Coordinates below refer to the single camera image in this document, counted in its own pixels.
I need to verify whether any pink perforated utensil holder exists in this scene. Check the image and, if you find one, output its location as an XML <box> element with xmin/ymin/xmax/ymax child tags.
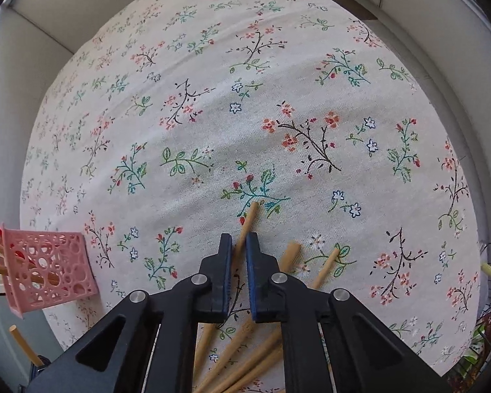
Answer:
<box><xmin>0</xmin><ymin>223</ymin><xmax>100</xmax><ymax>320</ymax></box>

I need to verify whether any floral tablecloth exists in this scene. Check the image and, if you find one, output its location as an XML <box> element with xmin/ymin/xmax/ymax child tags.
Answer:
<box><xmin>20</xmin><ymin>0</ymin><xmax>481</xmax><ymax>393</ymax></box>

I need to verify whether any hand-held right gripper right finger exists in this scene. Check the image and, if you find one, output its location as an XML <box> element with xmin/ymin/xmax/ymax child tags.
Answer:
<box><xmin>245</xmin><ymin>232</ymin><xmax>453</xmax><ymax>393</ymax></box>

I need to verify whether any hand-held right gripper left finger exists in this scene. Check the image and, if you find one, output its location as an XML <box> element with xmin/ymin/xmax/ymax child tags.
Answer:
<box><xmin>25</xmin><ymin>233</ymin><xmax>233</xmax><ymax>393</ymax></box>

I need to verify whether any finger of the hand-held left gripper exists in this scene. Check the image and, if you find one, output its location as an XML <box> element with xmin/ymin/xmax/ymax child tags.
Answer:
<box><xmin>28</xmin><ymin>356</ymin><xmax>53</xmax><ymax>381</ymax></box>

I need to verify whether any pile of wooden chopsticks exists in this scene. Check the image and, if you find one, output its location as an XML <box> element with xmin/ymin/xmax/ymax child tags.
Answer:
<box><xmin>196</xmin><ymin>241</ymin><xmax>341</xmax><ymax>393</ymax></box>

